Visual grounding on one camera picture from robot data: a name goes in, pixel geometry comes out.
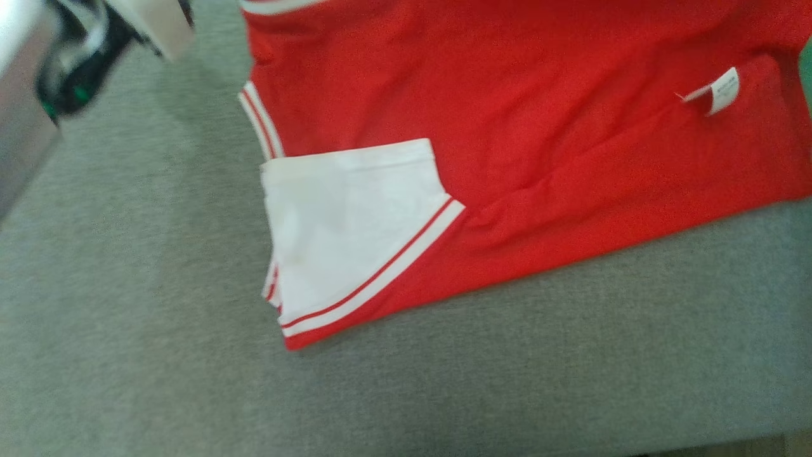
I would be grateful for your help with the large grey sofa seat cushion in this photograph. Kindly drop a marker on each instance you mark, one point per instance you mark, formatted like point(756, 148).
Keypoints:
point(190, 381)

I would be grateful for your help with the red garment with white sleeves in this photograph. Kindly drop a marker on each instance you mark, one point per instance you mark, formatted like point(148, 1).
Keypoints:
point(507, 95)

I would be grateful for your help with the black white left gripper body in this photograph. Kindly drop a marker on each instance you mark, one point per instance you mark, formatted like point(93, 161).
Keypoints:
point(76, 70)

